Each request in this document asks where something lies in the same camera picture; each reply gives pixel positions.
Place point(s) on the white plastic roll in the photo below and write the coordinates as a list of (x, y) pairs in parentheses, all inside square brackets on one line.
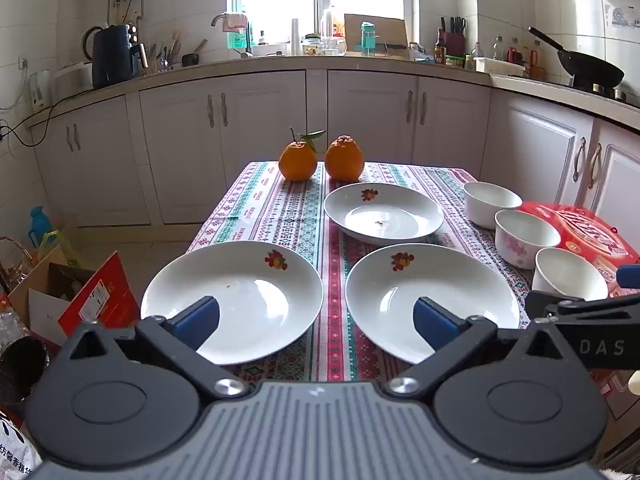
[(295, 37)]

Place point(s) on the kitchen countertop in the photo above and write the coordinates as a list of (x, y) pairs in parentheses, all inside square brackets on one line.
[(360, 64)]

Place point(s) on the person's right hand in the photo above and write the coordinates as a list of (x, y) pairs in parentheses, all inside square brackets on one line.
[(635, 382)]

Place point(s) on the orange with leaf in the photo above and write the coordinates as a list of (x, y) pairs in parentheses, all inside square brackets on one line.
[(297, 160)]

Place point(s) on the utensil holder with utensils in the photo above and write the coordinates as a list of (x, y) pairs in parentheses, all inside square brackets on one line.
[(162, 55)]

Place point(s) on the green dish soap bottle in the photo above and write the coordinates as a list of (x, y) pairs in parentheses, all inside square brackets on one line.
[(240, 40)]

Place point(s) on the pink cloth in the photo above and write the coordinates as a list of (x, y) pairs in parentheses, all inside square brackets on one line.
[(235, 21)]

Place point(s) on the white printed sack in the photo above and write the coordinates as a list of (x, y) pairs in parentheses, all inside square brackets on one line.
[(15, 450)]

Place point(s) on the patterned striped tablecloth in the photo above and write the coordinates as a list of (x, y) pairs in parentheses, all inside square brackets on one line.
[(290, 215)]

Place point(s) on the plain white bowl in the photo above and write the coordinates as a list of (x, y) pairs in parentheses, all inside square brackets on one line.
[(487, 210)]

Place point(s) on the white bowl pink flowers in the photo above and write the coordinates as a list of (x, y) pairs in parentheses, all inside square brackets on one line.
[(565, 275), (520, 250)]

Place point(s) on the dark sauce bottle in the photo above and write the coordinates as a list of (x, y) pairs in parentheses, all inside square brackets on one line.
[(440, 50)]

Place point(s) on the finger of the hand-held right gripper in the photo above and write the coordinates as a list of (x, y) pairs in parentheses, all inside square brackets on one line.
[(629, 276), (555, 306)]

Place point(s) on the metal faucet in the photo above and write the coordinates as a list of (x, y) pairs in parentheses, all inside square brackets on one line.
[(217, 19)]

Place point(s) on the knife block with knives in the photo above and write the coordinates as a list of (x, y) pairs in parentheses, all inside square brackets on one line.
[(454, 40)]

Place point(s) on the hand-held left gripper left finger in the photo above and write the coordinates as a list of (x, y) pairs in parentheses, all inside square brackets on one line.
[(197, 317)]

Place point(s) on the white plastic tray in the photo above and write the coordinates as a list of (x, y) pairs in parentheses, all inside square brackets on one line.
[(500, 66)]

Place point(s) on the cooking oil bottle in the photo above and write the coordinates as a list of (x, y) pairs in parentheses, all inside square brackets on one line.
[(327, 22)]

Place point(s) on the dark blue air fryer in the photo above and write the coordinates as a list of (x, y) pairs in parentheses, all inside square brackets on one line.
[(116, 55)]

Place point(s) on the yellow plastic bag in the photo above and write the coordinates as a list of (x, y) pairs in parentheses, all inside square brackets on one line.
[(57, 245)]

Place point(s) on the black mortar with pestle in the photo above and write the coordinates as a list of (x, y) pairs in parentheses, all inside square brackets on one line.
[(192, 59)]

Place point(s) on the black wok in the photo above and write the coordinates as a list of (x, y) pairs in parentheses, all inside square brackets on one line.
[(590, 67)]

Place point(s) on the orange without leaf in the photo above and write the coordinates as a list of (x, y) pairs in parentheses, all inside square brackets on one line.
[(343, 157)]

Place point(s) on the wooden cutting board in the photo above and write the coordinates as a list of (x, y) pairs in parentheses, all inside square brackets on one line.
[(390, 32)]

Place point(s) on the glass mug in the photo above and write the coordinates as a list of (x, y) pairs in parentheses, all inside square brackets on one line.
[(334, 46)]

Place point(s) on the blue thermos jug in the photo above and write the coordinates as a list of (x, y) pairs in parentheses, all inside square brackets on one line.
[(37, 222)]

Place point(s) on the white kitchen cabinets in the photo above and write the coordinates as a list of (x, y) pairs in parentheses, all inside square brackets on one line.
[(265, 150)]

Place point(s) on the wall socket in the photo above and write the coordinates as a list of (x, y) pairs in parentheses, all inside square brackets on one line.
[(23, 62)]

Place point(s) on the white plate fruit print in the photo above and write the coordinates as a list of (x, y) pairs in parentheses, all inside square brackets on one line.
[(260, 300), (380, 290), (385, 215)]

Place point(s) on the cardboard box red flap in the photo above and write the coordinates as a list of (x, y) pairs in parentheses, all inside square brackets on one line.
[(95, 295)]

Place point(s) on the black trash bin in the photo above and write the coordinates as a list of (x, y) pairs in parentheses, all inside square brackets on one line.
[(20, 370)]

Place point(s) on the white electric kettle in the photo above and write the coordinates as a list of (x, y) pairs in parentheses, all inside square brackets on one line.
[(40, 90)]

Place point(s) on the red packaged box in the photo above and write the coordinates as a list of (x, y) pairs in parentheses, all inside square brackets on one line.
[(585, 235)]

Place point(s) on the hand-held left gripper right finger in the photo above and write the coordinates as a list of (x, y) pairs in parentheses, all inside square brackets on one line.
[(435, 322)]

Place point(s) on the teal water bottle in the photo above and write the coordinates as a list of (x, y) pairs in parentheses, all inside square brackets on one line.
[(367, 37)]

